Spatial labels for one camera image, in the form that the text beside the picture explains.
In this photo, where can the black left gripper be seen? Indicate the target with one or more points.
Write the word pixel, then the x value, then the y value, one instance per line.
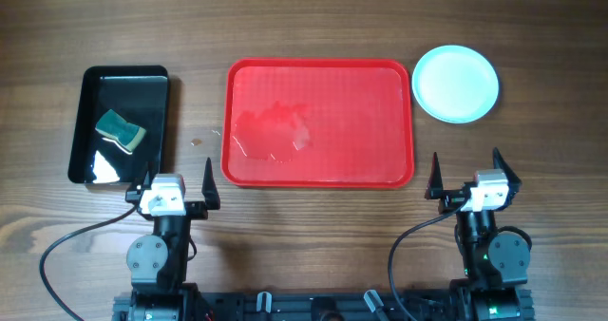
pixel 199 210

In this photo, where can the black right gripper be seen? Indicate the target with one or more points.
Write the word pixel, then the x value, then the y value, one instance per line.
pixel 450 199

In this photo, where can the green yellow sponge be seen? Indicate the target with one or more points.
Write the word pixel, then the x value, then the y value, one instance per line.
pixel 114 128

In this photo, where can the light blue plate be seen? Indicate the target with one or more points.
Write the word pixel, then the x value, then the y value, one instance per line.
pixel 455 84

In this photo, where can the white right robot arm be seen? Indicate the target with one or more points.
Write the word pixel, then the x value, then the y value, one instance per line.
pixel 495 258

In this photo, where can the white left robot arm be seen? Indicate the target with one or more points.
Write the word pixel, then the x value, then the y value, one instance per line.
pixel 158 262

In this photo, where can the black water tray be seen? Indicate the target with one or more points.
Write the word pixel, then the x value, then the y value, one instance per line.
pixel 140 94

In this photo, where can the red plastic tray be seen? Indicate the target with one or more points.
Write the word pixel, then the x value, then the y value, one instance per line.
pixel 318 123

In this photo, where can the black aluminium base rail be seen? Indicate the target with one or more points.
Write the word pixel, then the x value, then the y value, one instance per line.
pixel 438 305

